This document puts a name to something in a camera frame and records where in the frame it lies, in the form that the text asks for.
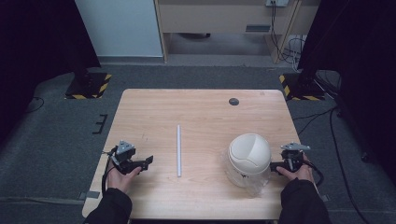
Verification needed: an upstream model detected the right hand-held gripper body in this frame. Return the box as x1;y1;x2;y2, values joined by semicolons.
279;142;312;173

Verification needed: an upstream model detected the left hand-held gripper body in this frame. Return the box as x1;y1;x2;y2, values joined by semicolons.
110;140;138;175

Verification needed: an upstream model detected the clear plastic bag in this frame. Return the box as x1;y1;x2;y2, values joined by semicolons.
220;148;273;198

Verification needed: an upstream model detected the white swing-lid trash can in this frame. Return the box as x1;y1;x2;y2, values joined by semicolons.
224;133;273;189

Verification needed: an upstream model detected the person's right hand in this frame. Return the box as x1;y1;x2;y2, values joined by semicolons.
276;154;316;185

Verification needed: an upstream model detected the person's left hand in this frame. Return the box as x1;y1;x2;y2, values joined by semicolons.
106;159;143;195

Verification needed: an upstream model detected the white thin rod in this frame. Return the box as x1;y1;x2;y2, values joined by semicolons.
176;124;183;178

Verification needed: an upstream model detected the black yellow-striped stand base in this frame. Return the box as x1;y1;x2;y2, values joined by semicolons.
64;72;113;100
278;73;326;102

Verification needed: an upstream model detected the black curtain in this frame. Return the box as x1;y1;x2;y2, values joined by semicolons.
297;0;396;175
0;0;102;144

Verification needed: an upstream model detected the white cabinet panel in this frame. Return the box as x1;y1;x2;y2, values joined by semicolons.
74;0;164;58

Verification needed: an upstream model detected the grey power strip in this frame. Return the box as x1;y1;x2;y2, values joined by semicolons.
264;0;290;8

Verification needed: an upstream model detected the light wooden desk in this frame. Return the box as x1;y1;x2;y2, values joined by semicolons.
154;0;322;65

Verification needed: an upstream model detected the right hand-held gripper cable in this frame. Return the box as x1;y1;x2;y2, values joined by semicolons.
305;159;325;188

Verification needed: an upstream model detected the hand-held gripper cable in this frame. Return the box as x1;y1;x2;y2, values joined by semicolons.
305;159;325;188
101;150;118;194

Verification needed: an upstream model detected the left hand-held gripper cable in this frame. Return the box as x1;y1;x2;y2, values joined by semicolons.
101;150;118;194

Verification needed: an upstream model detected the black floor cable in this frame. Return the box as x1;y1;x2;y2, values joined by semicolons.
25;95;46;114
292;105;372;224

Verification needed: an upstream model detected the bundle of black cables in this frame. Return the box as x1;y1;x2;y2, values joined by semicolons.
269;1;307;72

